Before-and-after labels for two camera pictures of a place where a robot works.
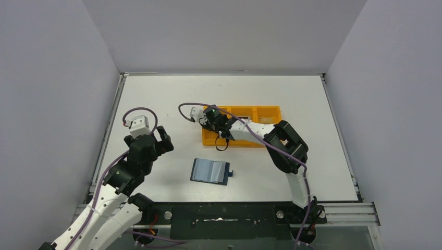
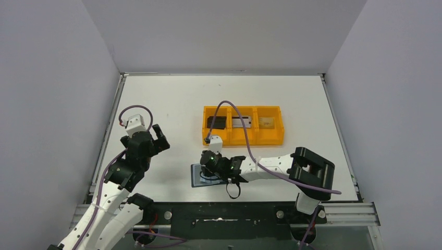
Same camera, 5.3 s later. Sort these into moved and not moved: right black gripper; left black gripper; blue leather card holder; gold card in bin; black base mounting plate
Moved: blue leather card holder; right black gripper
Not moved: left black gripper; gold card in bin; black base mounting plate
